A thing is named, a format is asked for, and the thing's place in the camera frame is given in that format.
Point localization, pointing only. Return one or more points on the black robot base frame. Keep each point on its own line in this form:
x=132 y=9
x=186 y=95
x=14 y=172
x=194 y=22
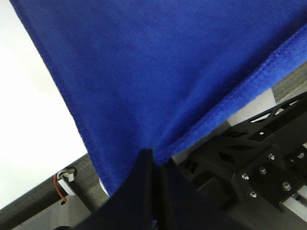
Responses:
x=256 y=171

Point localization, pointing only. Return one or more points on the blue microfibre towel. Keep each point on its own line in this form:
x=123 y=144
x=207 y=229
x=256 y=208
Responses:
x=160 y=74

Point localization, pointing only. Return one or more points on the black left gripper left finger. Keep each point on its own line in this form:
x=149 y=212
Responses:
x=130 y=207

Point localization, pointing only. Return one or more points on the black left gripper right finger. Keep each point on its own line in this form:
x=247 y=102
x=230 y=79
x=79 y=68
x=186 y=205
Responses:
x=183 y=208

